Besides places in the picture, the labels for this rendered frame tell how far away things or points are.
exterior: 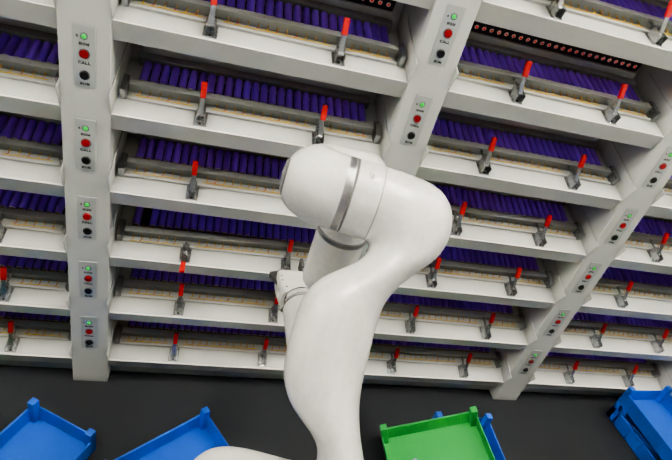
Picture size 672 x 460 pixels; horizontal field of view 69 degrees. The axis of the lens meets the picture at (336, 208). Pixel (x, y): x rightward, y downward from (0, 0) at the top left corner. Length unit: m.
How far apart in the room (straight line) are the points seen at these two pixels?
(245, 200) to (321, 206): 0.65
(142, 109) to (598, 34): 1.00
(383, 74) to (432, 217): 0.55
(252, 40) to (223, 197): 0.39
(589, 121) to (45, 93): 1.22
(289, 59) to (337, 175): 0.51
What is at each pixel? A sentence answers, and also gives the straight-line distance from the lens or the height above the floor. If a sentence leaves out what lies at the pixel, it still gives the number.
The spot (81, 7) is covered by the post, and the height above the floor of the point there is 1.07.
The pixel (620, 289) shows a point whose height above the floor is 0.51.
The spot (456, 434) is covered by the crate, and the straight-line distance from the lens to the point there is 1.71.
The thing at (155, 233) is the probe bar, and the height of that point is 0.53.
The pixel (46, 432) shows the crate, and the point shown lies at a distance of 1.62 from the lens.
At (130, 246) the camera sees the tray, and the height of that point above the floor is 0.50.
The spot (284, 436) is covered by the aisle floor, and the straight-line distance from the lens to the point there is 1.62.
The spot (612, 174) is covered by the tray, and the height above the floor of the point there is 0.91.
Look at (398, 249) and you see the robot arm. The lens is 0.60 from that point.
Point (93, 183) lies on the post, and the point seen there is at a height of 0.69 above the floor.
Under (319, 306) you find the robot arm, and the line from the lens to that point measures 0.59.
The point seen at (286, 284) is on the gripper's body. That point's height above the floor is 0.62.
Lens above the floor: 1.35
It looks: 31 degrees down
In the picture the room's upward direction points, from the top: 17 degrees clockwise
